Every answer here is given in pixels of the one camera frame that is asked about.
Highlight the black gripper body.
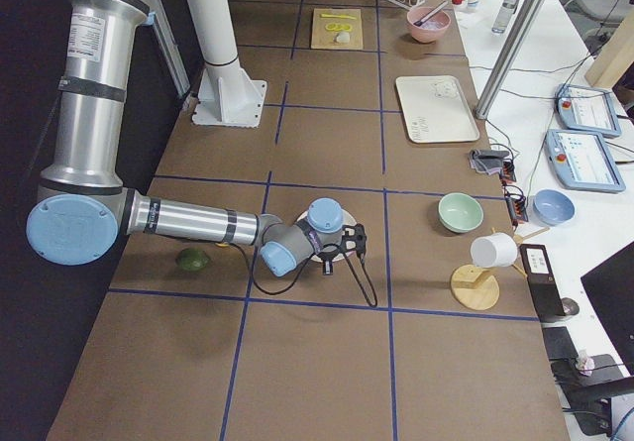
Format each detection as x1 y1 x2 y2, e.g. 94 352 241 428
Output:
317 223 368 263

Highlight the beige round plate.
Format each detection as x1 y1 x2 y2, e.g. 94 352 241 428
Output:
297 210 357 263

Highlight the white steamed bun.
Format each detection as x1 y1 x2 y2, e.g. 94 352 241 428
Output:
335 32 351 44

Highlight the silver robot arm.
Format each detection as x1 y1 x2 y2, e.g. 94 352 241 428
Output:
26 0 367 276

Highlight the white bear serving tray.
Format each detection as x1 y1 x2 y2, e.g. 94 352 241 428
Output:
395 75 479 144

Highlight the mint green bowl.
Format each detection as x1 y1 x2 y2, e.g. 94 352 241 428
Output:
438 192 484 233

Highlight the wooden mug stand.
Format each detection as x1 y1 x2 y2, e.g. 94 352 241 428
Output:
450 228 548 310

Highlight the green lime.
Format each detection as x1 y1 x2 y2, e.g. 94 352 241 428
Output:
175 248 211 272

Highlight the white hanging mug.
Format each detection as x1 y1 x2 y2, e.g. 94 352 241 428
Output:
470 232 518 268

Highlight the grey folded cloth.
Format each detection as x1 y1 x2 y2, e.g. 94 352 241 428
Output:
469 149 510 175

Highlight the black box device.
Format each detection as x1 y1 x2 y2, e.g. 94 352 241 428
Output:
519 243 565 322

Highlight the blue bowl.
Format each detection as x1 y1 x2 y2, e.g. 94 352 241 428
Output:
533 189 576 226

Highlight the bamboo cutting board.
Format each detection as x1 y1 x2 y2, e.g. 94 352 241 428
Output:
310 8 364 51

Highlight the pink bowl with ice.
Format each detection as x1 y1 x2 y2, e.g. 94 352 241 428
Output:
406 6 452 44

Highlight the yellow plastic knife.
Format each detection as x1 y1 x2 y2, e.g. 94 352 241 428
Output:
320 13 358 20

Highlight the near blue teach pendant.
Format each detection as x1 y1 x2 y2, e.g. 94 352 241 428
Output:
545 129 626 193

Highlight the blue teach pendant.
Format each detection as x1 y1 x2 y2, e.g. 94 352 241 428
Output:
545 129 626 193
555 84 622 138

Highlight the black monitor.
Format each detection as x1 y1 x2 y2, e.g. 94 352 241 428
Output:
581 243 634 365

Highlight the far blue teach pendant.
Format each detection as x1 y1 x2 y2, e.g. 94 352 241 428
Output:
555 84 622 138

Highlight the clear water bottle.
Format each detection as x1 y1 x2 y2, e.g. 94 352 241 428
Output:
491 0 519 34

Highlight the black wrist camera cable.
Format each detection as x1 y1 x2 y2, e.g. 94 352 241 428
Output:
230 242 377 307

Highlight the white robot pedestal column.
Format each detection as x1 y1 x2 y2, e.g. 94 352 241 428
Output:
187 0 267 128

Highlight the aluminium frame post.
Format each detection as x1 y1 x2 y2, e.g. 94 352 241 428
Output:
474 0 545 120

